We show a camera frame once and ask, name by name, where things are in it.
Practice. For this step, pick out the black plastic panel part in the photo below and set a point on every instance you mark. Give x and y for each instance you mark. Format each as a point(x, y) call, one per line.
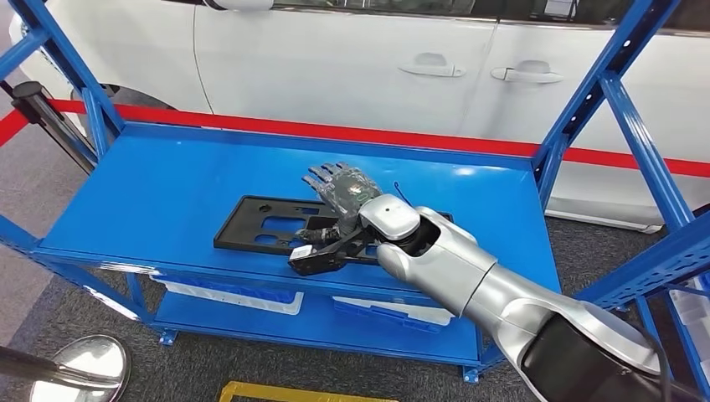
point(244, 227)

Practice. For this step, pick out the white car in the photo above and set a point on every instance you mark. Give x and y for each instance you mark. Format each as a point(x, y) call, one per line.
point(310, 61)

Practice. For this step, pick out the chrome stanchion post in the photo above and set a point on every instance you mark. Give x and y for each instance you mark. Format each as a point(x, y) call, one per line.
point(83, 366)
point(55, 127)

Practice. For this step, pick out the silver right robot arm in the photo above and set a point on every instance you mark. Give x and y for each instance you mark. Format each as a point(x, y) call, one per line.
point(460, 272)

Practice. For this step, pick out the yellow floor tape square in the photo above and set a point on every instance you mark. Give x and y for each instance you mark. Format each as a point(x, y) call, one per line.
point(288, 393)

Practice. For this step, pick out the blue metal shelf rack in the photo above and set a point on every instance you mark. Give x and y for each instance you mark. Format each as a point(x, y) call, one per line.
point(688, 344)
point(166, 194)

